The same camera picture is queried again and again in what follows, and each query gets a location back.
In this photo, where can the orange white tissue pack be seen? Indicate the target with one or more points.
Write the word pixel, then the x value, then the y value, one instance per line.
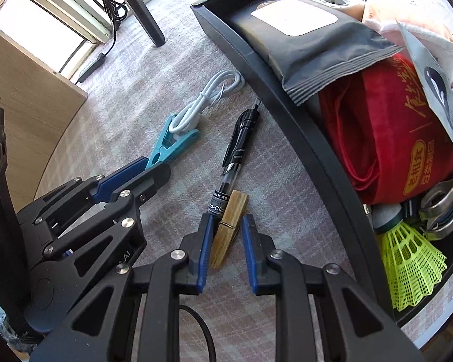
pixel 420 19

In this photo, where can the light wooden board box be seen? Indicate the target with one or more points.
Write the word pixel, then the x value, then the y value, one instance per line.
pixel 39 104

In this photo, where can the red gift bag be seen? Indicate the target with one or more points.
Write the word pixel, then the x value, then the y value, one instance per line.
pixel 381 128

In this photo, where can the black wet wipe pack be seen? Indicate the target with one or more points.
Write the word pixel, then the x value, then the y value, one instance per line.
pixel 307 45

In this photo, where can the black inline switch controller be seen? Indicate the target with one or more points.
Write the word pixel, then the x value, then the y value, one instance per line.
pixel 96 64

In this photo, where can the wooden clothespin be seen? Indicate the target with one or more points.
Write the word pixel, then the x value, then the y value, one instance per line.
pixel 228 228

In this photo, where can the yellow green shuttlecock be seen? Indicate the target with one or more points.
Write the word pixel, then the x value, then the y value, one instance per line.
pixel 413 266

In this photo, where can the teal plastic clothespin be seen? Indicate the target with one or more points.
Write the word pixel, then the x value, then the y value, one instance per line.
pixel 170 145

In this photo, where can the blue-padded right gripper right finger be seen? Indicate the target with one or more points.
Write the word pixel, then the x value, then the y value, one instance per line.
pixel 274 272

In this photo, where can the black storage tray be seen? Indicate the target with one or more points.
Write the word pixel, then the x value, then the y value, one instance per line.
pixel 307 137

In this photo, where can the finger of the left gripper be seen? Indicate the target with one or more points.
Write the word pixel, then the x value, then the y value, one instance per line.
pixel 147 184
pixel 106 185

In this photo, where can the grey logo sachet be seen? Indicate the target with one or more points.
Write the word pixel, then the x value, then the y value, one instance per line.
pixel 434 82

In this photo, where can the metal tongs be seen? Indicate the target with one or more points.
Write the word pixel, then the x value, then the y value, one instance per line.
pixel 437 211

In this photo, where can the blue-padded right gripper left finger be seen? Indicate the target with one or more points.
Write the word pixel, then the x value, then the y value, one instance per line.
pixel 182 271

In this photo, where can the black gel pen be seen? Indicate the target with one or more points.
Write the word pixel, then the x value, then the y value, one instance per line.
pixel 234 158

